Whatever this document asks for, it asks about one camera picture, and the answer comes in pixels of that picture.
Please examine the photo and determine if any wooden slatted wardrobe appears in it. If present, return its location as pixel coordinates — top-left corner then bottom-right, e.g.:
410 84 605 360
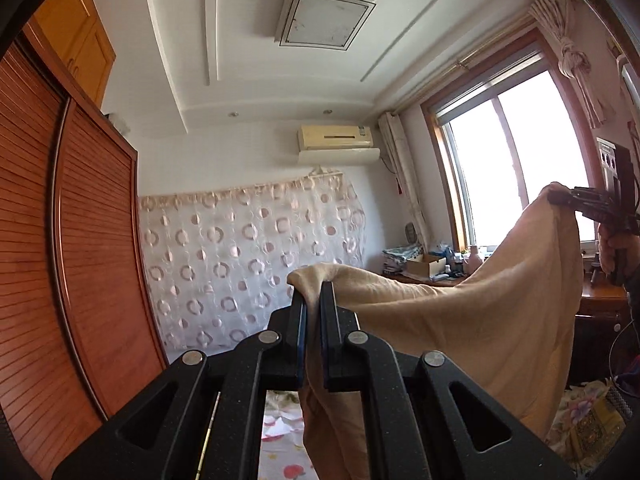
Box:
0 25 168 480

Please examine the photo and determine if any pale floral window curtain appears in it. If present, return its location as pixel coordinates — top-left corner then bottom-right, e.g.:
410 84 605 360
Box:
378 112 431 251

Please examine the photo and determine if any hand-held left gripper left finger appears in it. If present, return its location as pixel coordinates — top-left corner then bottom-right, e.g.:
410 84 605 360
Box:
52 292 307 480

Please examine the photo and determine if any sheer circle-patterned curtain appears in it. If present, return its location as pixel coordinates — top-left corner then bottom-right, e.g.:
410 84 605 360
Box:
137 172 368 356

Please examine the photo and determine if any person's right hand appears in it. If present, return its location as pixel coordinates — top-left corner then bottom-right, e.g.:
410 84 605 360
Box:
597 221 618 275

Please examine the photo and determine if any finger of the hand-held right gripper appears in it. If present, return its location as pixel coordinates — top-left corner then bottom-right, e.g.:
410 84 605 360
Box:
549 187 608 206
575 203 613 221

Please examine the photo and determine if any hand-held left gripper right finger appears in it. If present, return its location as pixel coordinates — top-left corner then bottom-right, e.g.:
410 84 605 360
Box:
320 282 576 480

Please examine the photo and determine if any long wooden cabinet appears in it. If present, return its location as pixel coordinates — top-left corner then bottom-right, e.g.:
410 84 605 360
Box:
382 267 633 391

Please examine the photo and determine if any stack of newspapers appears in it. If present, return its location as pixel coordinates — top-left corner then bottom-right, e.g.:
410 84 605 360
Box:
384 244 423 273

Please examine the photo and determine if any floral quilted blanket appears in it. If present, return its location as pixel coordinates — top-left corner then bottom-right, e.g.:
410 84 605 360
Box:
547 380 626 461

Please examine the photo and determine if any square ceiling lamp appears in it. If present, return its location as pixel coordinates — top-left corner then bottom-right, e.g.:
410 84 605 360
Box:
274 0 378 51

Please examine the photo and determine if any open cardboard box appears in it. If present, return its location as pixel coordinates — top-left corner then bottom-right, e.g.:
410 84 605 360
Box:
406 255 447 281

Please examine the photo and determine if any orange wooden overhead cabinet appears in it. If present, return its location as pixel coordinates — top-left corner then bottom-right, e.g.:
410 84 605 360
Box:
32 0 117 111

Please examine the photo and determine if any white air deflector panel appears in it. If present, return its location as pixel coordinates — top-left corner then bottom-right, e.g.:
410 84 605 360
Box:
298 146 381 165

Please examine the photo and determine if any beige wall air conditioner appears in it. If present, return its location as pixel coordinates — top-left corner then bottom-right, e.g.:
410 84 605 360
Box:
298 122 375 151

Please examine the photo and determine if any beige printed t-shirt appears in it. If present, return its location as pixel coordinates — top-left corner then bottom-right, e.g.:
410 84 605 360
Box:
287 182 585 480

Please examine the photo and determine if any knotted floral window curtain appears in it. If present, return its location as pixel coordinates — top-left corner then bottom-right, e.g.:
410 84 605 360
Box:
529 0 613 128

